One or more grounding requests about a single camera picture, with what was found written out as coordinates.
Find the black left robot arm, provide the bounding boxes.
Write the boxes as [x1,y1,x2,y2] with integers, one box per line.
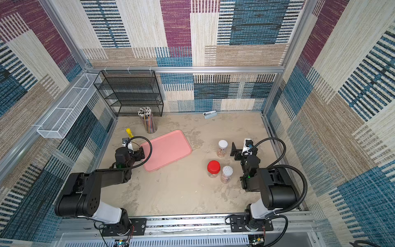
[55,147,152,236]

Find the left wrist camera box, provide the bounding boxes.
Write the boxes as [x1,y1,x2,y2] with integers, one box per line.
[122,138,134,152]

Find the patterned lid candy jar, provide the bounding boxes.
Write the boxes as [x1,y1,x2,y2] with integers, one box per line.
[221,166,233,184]

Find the red lid candy jar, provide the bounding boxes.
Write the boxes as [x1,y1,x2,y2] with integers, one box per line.
[207,160,221,178]

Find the pink plastic tray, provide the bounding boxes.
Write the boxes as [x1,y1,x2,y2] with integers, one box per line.
[144,130,192,172]

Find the white mesh wall basket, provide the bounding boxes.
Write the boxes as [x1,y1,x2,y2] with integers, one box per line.
[37,74,97,139]

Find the grey stapler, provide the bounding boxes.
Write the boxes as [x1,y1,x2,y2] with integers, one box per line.
[203,110,217,119]

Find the black mesh shelf rack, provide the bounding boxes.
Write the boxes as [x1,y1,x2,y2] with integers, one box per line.
[94,70,164,117]

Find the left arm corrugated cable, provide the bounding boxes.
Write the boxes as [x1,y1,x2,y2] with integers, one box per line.
[124,135,153,170]

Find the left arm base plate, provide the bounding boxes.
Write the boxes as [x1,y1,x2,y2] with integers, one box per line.
[101,218,147,237]

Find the clear candy jar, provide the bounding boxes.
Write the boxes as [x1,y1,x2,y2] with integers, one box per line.
[217,146,227,157]

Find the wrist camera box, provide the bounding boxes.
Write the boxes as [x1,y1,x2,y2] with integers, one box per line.
[122,138,134,152]
[242,139,254,156]

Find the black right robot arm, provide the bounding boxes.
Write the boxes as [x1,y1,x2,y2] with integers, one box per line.
[230,139,299,232]

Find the white jar lid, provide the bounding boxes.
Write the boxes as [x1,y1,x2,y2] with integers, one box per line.
[218,140,228,149]

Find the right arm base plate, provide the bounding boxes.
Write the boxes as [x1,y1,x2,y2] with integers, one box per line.
[225,214,274,232]

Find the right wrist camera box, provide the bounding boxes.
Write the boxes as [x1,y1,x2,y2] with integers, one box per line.
[242,139,254,156]

